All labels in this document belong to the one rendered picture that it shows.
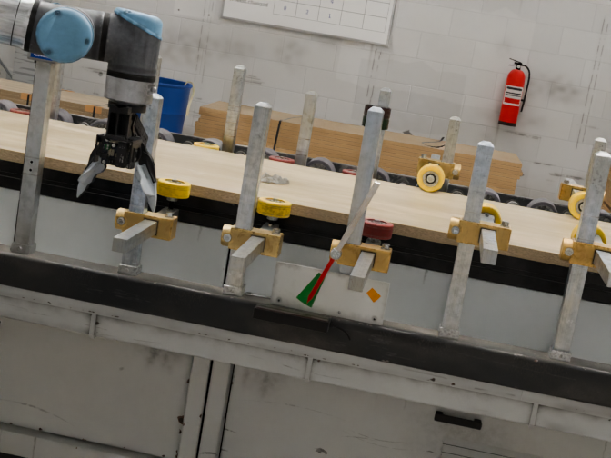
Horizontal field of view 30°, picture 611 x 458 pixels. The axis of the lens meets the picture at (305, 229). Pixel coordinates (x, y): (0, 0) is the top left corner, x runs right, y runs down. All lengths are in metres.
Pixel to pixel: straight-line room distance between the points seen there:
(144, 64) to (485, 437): 1.35
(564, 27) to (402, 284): 6.98
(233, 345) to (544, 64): 7.19
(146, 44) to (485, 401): 1.14
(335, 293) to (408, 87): 7.12
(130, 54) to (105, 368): 1.13
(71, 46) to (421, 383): 1.17
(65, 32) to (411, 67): 7.76
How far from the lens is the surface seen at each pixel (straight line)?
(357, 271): 2.34
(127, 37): 2.11
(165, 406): 3.01
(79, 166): 2.89
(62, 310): 2.77
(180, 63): 9.92
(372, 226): 2.65
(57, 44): 1.97
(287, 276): 2.58
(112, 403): 3.04
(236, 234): 2.58
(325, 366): 2.66
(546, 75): 9.64
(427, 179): 3.38
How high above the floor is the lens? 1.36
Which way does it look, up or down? 11 degrees down
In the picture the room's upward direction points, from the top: 10 degrees clockwise
